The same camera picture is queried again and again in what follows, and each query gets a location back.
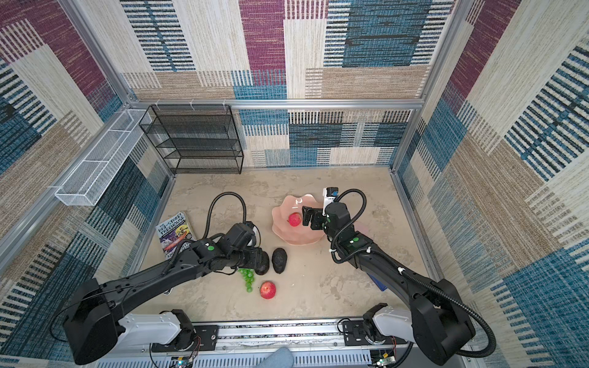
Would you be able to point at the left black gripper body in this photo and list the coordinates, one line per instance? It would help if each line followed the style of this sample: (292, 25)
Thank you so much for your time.
(258, 259)

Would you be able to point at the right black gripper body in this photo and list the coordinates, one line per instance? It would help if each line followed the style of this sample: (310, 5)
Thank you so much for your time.
(320, 218)

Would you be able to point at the red fake apple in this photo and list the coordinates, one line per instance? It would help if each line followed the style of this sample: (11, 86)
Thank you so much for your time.
(295, 219)
(267, 290)

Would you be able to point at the green fake grape bunch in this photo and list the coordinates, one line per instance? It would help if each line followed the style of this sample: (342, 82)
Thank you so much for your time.
(248, 277)

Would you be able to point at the dark fake avocado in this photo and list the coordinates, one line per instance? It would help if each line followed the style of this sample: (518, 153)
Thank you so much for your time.
(279, 260)

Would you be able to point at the red fake apple front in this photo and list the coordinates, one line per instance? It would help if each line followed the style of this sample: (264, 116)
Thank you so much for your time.
(267, 290)

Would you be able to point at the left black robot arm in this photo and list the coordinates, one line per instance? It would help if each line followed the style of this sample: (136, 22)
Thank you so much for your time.
(94, 320)

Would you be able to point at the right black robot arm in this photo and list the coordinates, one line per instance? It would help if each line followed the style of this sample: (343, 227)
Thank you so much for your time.
(438, 321)

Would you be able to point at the pink wavy fruit bowl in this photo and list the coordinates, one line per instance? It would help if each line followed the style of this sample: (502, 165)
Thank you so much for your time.
(300, 235)

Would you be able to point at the children's paperback book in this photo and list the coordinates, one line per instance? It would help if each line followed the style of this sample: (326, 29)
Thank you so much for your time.
(173, 231)

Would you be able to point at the blue box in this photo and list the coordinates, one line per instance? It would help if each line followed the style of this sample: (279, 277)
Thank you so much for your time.
(379, 284)

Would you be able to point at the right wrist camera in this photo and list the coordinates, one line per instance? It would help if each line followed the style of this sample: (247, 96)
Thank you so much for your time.
(330, 194)

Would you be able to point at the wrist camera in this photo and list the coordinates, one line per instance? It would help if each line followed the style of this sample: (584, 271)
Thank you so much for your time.
(241, 235)
(330, 194)

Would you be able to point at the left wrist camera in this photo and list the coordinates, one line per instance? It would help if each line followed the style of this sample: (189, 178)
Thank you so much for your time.
(241, 235)

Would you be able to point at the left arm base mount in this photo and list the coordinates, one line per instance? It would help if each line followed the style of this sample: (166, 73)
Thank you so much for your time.
(193, 338)

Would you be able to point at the aluminium front rail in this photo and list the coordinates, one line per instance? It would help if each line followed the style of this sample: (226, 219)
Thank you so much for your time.
(312, 342)

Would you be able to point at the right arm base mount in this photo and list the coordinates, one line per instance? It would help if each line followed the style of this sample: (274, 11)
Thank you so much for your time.
(368, 332)

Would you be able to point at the black wire shelf rack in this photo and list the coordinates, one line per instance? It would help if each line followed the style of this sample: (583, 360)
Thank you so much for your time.
(199, 139)

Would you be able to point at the white wire mesh basket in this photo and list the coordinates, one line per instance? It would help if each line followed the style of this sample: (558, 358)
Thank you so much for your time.
(90, 179)

